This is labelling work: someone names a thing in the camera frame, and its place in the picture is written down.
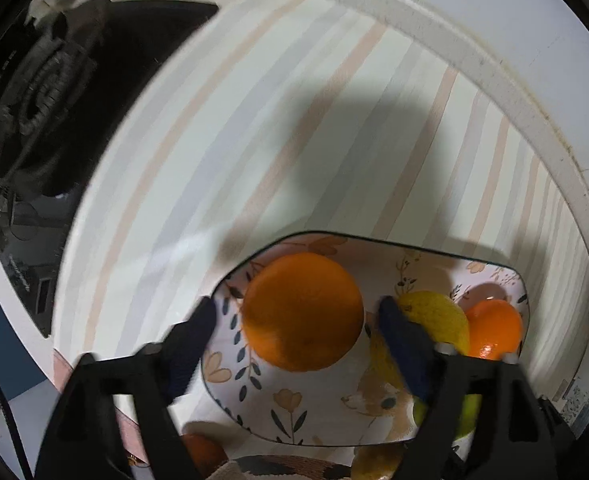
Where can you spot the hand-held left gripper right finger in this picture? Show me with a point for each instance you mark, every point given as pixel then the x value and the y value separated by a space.
pixel 407 350

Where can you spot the large orange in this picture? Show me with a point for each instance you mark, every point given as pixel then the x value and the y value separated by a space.
pixel 302 310

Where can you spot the small orange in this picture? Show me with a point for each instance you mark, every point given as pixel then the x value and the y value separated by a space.
pixel 494 327

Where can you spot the yellow lemon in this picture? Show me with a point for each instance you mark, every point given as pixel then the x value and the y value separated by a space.
pixel 439 315
pixel 374 462

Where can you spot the black stove burner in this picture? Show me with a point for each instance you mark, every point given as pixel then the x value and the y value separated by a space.
pixel 44 80

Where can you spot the striped cat print mat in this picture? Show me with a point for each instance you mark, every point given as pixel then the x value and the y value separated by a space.
pixel 274 135

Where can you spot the black glass gas stove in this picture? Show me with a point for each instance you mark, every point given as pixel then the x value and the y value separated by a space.
pixel 99 170

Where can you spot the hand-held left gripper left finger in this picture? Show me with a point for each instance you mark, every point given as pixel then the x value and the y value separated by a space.
pixel 194 342

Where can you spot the green apple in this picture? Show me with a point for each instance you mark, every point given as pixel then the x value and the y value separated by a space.
pixel 469 412

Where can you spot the floral patterned plate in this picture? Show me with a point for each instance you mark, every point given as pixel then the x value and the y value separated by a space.
pixel 324 400

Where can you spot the reddish brown round fruit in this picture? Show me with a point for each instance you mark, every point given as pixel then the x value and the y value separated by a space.
pixel 207 457

